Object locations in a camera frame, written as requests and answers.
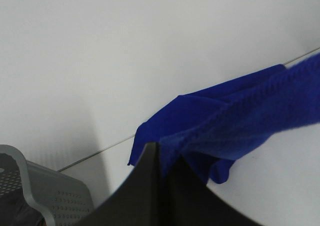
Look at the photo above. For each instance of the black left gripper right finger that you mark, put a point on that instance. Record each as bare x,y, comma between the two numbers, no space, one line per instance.
187,201

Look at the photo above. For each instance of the grey perforated plastic basket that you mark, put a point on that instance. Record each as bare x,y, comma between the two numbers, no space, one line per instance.
61,199

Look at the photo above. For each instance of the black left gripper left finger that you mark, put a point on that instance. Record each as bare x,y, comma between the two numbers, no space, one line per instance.
136,201

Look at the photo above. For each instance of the blue towel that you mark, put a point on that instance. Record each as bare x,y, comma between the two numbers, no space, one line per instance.
214,127

